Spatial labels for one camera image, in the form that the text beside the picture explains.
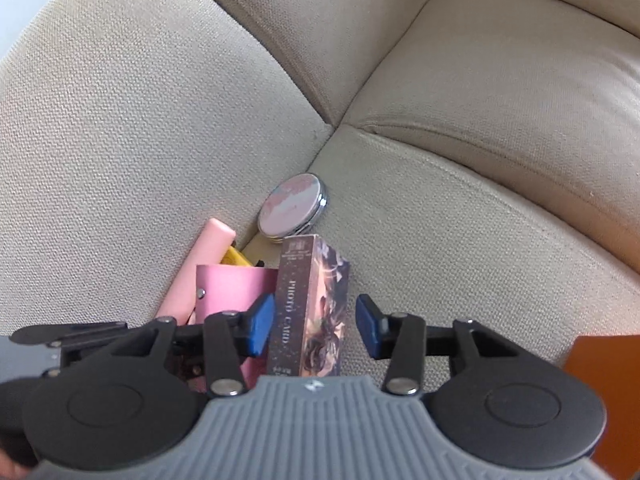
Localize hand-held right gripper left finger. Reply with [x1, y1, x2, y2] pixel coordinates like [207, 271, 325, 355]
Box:
[102, 294, 277, 397]

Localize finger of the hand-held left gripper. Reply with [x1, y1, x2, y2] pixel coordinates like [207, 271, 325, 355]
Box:
[10, 321, 128, 348]

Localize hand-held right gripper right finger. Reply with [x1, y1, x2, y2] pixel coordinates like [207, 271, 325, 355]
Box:
[355, 294, 533, 397]

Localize dark photo card box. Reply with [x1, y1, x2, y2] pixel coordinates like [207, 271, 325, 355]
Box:
[266, 234, 351, 377]

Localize pink snap case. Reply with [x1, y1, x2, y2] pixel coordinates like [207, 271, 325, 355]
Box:
[192, 264, 281, 396]

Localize long pink tube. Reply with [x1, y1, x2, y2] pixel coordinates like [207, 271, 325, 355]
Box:
[155, 217, 237, 326]

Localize orange cardboard box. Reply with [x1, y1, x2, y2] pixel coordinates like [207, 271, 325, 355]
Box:
[562, 334, 640, 480]

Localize yellow tape measure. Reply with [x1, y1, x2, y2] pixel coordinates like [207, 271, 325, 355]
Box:
[221, 245, 255, 267]

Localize round compact mirror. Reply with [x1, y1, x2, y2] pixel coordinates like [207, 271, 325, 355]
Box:
[257, 172, 329, 241]

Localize beige fabric sofa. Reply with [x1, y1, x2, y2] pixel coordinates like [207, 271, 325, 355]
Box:
[0, 0, 640, 378]

